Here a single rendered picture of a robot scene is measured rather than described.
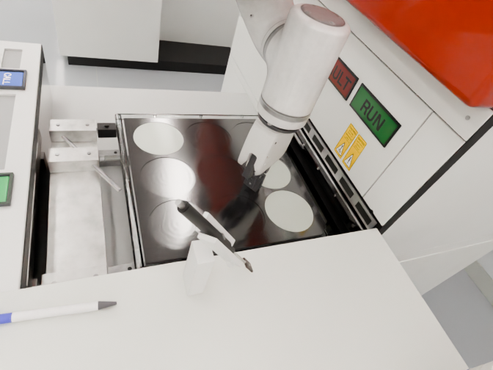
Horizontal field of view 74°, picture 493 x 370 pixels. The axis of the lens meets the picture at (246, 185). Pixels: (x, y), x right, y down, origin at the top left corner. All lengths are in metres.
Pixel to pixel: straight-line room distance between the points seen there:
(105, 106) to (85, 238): 0.43
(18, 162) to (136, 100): 0.43
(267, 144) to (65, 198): 0.35
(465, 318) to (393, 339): 1.64
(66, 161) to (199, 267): 0.36
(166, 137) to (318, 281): 0.42
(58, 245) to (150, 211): 0.14
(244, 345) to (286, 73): 0.35
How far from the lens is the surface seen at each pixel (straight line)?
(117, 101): 0.93
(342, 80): 0.68
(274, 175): 0.70
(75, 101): 0.93
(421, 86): 0.56
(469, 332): 2.13
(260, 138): 0.52
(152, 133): 0.72
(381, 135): 0.60
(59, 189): 0.64
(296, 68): 0.46
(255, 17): 0.52
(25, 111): 0.67
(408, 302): 0.57
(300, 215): 0.65
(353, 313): 0.51
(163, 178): 0.63
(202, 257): 0.37
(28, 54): 0.82
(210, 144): 0.72
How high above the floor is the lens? 1.37
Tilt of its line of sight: 45 degrees down
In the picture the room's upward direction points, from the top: 22 degrees clockwise
